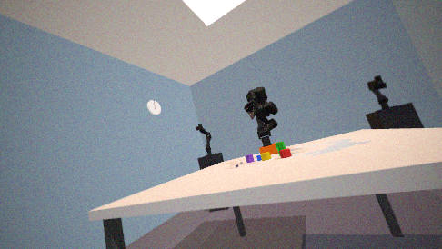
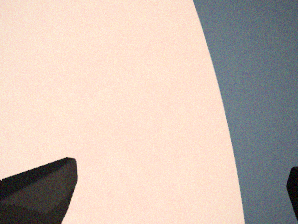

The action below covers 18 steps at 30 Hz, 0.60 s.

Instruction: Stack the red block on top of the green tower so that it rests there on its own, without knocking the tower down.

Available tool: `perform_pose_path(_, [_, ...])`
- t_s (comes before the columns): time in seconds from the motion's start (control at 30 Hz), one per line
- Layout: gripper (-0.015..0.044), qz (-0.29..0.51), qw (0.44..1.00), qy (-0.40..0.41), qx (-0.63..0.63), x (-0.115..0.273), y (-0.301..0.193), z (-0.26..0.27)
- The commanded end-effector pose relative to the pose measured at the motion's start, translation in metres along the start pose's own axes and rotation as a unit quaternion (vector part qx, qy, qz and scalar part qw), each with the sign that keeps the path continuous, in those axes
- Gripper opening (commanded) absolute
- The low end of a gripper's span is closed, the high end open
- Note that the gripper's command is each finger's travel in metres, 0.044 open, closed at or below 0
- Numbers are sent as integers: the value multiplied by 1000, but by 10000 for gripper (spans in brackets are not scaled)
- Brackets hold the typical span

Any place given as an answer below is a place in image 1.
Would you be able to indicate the yellow block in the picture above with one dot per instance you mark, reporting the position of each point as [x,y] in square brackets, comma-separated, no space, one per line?
[265,156]

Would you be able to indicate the purple block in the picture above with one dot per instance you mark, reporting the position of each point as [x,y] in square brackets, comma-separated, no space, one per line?
[249,158]

